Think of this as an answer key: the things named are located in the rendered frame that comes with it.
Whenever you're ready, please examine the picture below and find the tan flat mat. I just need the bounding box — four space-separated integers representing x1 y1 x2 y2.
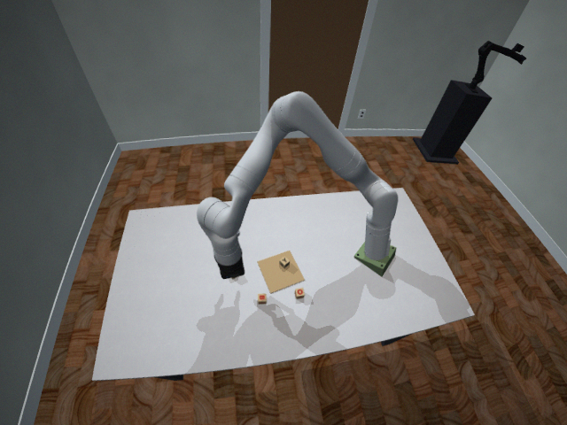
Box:
258 251 305 293

